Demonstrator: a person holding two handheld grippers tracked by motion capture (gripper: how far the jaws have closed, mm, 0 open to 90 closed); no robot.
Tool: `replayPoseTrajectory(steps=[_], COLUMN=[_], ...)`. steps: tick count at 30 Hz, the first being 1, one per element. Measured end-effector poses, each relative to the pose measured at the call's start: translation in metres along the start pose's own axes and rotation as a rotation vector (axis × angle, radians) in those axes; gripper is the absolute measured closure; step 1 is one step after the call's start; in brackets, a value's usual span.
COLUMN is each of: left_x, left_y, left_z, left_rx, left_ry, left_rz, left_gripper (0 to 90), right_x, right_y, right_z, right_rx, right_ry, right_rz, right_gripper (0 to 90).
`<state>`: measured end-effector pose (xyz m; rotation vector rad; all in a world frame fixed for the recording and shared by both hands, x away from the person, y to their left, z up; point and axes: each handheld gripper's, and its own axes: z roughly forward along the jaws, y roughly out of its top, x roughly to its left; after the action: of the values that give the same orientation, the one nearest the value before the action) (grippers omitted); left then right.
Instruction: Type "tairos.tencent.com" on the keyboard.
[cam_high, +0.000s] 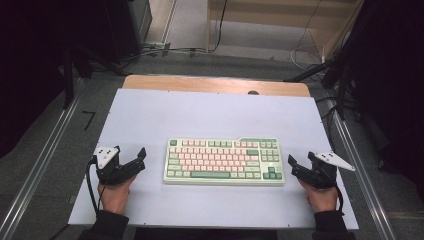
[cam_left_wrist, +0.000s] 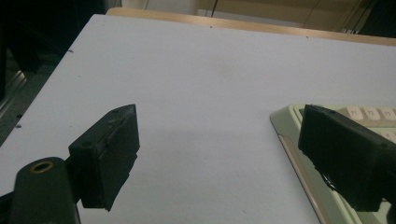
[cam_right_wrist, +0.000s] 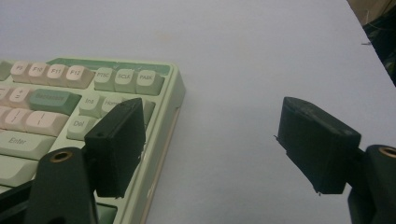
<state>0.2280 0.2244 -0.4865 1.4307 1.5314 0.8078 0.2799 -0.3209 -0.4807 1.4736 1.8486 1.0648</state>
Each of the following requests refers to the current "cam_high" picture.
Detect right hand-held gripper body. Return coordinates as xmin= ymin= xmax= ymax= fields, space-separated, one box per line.
xmin=297 ymin=151 xmax=357 ymax=190

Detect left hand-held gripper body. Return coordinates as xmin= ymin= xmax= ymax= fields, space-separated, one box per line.
xmin=92 ymin=145 xmax=137 ymax=187

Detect green and pink keyboard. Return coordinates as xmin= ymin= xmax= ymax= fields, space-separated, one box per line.
xmin=162 ymin=136 xmax=287 ymax=187

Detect person's right hand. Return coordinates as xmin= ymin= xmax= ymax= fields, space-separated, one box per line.
xmin=297 ymin=179 xmax=340 ymax=214

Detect person's left hand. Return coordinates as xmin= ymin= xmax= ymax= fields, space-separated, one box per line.
xmin=97 ymin=175 xmax=138 ymax=216

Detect black tripod leg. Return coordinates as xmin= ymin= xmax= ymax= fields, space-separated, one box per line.
xmin=283 ymin=59 xmax=335 ymax=84

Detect wooden table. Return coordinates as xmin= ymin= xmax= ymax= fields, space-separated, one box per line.
xmin=121 ymin=74 xmax=312 ymax=98

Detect dark curtain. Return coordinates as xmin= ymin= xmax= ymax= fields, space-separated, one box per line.
xmin=0 ymin=0 xmax=112 ymax=158
xmin=339 ymin=0 xmax=424 ymax=202

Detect dark cabinet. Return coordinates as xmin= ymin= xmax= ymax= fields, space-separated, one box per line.
xmin=103 ymin=0 xmax=154 ymax=65

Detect wooden shelf unit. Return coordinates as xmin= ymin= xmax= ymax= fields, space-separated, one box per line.
xmin=204 ymin=0 xmax=365 ymax=62

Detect left hand-held gripper black cable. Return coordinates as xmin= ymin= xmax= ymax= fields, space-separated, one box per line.
xmin=85 ymin=155 xmax=108 ymax=218

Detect hand-held gripper black cable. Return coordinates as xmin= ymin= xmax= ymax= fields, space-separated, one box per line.
xmin=85 ymin=155 xmax=108 ymax=218
xmin=334 ymin=184 xmax=345 ymax=215

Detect right hand-held gripper black cable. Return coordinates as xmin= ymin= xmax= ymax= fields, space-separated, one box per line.
xmin=334 ymin=184 xmax=345 ymax=215

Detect metal floor rail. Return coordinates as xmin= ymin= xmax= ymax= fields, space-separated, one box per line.
xmin=324 ymin=98 xmax=398 ymax=240
xmin=0 ymin=94 xmax=83 ymax=240

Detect black floor cables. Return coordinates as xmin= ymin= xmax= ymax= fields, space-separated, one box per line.
xmin=118 ymin=46 xmax=210 ymax=70

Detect thin grey cable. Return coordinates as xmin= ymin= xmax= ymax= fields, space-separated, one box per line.
xmin=290 ymin=0 xmax=326 ymax=73

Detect hanging black cable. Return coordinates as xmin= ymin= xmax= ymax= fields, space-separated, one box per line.
xmin=209 ymin=0 xmax=230 ymax=53

